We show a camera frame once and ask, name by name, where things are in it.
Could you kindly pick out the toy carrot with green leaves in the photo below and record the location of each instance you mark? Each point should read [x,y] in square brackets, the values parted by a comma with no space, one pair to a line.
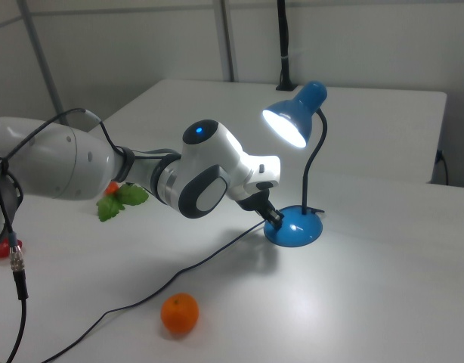
[115,206]

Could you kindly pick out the bitten red apple piece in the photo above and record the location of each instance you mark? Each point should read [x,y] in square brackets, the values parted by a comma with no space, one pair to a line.
[3,249]

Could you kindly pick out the black camera pole with clamp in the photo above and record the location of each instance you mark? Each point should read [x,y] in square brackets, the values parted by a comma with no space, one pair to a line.
[284,45]

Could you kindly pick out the grey metal partition post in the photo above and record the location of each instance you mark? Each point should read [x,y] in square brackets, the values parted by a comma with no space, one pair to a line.
[41,60]
[226,38]

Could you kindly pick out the blue desk lamp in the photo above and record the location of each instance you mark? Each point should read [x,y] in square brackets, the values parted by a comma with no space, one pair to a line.
[292,227]

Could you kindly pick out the white adjacent table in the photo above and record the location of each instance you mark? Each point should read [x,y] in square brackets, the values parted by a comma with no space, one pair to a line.
[254,125]

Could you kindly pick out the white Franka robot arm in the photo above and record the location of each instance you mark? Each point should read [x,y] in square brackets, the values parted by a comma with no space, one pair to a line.
[65,162]

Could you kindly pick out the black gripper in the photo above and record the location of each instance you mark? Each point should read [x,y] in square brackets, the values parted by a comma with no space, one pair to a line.
[256,200]

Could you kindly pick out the orange mandarin fruit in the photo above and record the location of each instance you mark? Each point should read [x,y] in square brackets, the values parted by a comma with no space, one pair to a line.
[180,308]

